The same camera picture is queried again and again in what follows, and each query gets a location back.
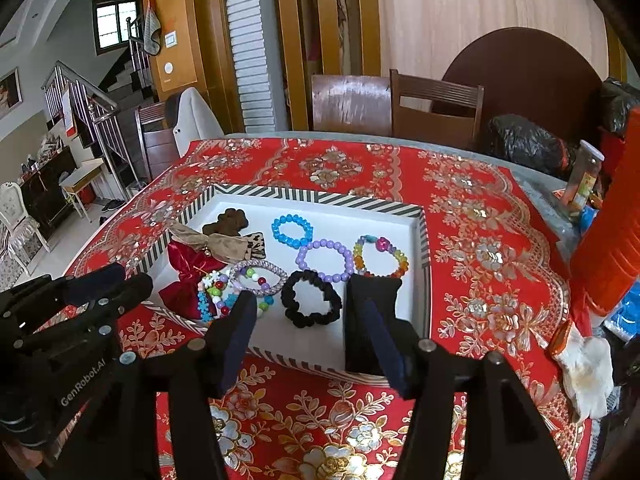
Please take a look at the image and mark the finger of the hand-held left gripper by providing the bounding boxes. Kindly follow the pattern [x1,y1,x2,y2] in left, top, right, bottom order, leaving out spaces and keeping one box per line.
[0,262,127,318]
[22,272,154,352]

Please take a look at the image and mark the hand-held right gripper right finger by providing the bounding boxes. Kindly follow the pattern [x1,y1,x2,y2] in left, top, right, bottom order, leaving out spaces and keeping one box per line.
[362,300,571,480]

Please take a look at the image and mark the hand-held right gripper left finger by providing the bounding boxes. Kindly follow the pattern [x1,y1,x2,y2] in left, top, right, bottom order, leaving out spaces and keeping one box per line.
[115,290,258,480]

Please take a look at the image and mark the blue white flower bracelet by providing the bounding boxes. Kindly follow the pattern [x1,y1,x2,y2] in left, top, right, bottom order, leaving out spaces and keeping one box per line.
[196,272,218,321]

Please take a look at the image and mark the multicolour round bead bracelet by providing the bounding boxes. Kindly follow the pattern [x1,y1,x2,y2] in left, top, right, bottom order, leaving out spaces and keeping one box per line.
[202,267,276,318]

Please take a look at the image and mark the black scrunchie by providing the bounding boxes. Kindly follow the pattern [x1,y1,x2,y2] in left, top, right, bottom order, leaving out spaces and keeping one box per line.
[280,270,343,330]

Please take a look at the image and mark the black display cushion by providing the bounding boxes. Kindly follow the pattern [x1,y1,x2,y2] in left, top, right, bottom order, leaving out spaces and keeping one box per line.
[345,274,403,377]

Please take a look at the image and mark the purple braided hair tie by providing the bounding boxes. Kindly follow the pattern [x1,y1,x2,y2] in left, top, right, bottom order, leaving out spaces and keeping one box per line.
[229,260,288,297]

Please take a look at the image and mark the tan leopard bow hair clip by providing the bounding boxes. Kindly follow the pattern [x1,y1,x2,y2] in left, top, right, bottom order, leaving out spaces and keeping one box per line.
[170,222,266,267]

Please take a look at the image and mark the rainbow bead bracelet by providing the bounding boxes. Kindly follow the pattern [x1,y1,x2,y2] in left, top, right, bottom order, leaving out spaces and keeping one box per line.
[352,234,409,280]

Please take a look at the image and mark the purple bead bracelet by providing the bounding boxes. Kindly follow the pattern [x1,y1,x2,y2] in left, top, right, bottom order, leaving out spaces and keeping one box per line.
[295,239,355,283]

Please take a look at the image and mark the blue bead bracelet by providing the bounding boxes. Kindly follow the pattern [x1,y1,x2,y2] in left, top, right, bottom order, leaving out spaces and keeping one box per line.
[271,214,315,248]

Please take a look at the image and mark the striped-rim white tray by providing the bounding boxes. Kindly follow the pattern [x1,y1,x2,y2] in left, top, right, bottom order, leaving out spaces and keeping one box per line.
[140,183,432,386]

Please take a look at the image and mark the red satin bow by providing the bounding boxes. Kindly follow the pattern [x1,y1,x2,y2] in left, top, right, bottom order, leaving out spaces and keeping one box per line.
[159,242,226,321]

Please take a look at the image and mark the dark wooden cabinet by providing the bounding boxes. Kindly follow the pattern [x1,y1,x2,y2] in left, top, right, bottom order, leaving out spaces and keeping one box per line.
[20,145,81,241]

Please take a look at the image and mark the small white-top desk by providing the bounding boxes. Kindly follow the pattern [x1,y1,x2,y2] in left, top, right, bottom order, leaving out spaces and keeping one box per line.
[60,157,108,223]

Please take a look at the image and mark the white ornate chair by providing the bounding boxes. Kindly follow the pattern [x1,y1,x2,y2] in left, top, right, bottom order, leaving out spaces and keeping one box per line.
[0,182,51,273]

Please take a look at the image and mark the dark brown paw hair clip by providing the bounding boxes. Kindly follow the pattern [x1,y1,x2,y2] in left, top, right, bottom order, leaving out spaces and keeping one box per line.
[202,208,249,236]

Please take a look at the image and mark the red floral tablecloth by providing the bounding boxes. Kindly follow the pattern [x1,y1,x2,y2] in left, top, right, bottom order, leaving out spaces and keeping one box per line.
[50,137,596,480]

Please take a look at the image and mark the dark wooden chair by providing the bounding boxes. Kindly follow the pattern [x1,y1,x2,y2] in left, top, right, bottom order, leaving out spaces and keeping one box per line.
[135,102,182,181]

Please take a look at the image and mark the metal stair railing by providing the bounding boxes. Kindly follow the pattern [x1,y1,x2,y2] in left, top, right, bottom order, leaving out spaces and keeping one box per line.
[42,60,146,196]

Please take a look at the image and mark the white chair back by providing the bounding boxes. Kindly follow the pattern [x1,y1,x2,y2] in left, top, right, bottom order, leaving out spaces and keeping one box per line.
[165,87,226,161]

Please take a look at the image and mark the white glove with orange cuff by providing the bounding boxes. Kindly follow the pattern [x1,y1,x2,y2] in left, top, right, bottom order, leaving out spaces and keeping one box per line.
[549,317,615,423]

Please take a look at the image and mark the wooden slat-back chair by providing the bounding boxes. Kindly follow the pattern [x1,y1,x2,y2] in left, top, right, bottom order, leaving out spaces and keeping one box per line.
[390,69,485,151]

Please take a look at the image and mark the brown leather-back chair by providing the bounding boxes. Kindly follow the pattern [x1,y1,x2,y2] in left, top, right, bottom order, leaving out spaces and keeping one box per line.
[311,74,393,137]

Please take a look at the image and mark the black plastic bag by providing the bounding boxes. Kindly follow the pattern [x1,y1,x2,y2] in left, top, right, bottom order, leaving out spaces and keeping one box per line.
[486,114,576,178]
[597,77,640,136]

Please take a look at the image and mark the window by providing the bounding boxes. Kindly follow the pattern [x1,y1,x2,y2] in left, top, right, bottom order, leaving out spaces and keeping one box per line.
[92,0,141,56]

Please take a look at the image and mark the hanging grey cloth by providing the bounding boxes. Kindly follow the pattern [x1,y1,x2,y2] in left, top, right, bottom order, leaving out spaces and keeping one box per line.
[142,0,163,56]

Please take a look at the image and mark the clear jar with label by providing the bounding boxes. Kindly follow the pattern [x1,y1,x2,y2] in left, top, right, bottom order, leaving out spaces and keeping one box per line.
[560,140,605,216]

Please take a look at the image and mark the white ribbed column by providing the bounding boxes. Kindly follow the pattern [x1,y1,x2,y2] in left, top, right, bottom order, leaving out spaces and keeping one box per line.
[222,0,278,133]

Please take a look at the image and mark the round dark brown tabletop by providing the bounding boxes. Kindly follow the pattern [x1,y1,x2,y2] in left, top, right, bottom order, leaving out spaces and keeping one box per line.
[442,27,603,151]

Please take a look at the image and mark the framed wall picture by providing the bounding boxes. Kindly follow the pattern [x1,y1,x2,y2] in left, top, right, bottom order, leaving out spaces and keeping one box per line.
[0,67,23,121]

